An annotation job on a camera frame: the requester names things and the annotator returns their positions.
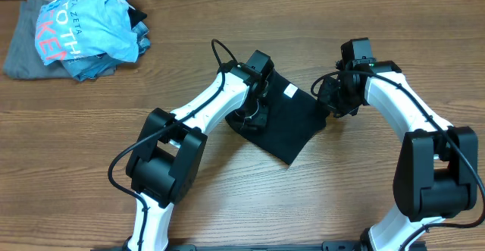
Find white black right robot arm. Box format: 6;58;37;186
311;59;484;250

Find black garment in pile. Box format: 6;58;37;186
127;8;148;28

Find light blue printed t-shirt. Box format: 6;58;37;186
34;0;139;65

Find folded grey garment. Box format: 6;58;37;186
2;0;117;80

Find black t-shirt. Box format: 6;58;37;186
226;71;329;165

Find folded blue denim jeans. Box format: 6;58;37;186
61;21;151;81

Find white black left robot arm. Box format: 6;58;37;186
123;61;274;250

